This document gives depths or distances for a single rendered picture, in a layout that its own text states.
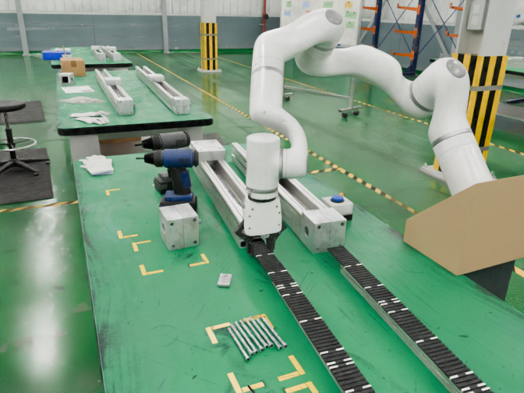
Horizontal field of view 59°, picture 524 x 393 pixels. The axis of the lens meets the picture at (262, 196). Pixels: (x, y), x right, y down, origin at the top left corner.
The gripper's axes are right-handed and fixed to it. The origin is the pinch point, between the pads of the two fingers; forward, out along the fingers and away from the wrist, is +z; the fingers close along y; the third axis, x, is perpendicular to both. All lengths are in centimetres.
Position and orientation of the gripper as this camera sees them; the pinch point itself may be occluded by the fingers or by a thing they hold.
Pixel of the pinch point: (260, 247)
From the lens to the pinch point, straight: 127.5
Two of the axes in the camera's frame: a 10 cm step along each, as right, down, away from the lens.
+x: -3.2, -3.6, 8.8
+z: -0.2, 9.3, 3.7
